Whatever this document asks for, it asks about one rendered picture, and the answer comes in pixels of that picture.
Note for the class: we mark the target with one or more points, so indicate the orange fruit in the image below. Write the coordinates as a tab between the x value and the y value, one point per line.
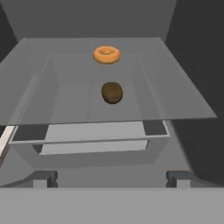
106	54

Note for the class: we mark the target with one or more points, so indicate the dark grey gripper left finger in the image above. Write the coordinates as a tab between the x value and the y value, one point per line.
46	178

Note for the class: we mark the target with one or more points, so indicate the clear fridge drawer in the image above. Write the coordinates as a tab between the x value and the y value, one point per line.
87	134

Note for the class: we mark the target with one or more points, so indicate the brown kiwi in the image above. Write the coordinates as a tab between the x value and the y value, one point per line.
112	92

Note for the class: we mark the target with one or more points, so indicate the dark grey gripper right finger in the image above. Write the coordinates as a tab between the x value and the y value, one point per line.
175	178

